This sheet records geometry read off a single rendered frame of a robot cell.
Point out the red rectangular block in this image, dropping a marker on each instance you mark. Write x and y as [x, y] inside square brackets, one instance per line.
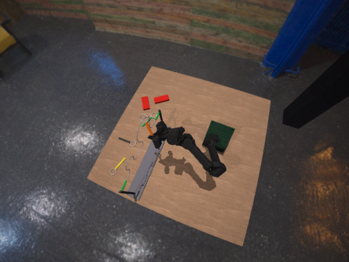
[145, 103]
[161, 98]

